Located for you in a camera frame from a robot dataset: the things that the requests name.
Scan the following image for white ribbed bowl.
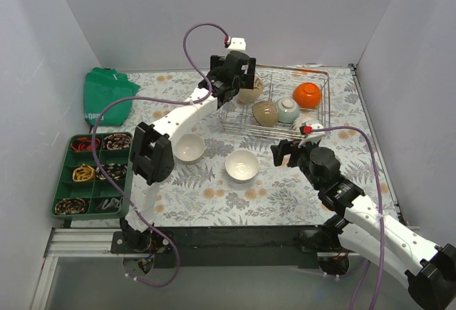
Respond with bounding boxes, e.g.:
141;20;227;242
225;150;259;182

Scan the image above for beige bowl orange flower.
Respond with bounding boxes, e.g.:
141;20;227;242
173;133;206;164

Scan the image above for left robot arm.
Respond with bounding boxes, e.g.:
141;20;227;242
120;51;257;253

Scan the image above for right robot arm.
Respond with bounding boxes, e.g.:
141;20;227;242
271;136;455;309

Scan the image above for white bowl dark leaf pattern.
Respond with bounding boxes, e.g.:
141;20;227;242
292;115;323;133

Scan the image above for pale green patterned bowl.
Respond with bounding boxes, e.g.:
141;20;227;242
276;97;300;124

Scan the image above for beige bowl front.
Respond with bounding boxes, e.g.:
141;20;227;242
252;100;279;128

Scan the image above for green cloth bag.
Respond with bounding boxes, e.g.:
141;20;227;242
83;68;140;127

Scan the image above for brown pink patterned scrunchie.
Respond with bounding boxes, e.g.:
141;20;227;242
103;133;132;150

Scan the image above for dark floral scrunchie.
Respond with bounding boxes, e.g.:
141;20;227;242
95;163;128;180

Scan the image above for dark grey scrunchie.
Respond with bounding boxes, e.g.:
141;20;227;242
95;197;122;213

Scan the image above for green compartment tray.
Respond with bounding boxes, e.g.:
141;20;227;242
51;132;133;221

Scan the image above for brown dotted scrunchie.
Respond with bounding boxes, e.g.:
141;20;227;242
53;198;90;215

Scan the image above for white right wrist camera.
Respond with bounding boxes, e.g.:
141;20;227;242
301;126;325;139

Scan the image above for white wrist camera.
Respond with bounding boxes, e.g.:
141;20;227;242
224;36;247;52
301;126;325;139

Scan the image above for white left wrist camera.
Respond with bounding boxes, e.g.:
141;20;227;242
224;36;247;52

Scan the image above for metal wire dish rack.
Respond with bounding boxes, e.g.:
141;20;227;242
219;63;331;140

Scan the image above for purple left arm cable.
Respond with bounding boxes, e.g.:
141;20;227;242
88;22;231;288

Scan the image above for metal corner bracket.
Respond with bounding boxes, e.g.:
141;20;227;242
348;63;357;76

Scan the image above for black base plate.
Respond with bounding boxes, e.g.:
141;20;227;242
110;225;350;274

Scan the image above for orange black hair ties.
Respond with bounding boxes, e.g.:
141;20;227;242
69;135;102;153

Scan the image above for yellow hair ties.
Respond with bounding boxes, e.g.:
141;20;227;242
73;164;96;183

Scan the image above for aluminium frame rail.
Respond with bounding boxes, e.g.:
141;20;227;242
32;228;378;309

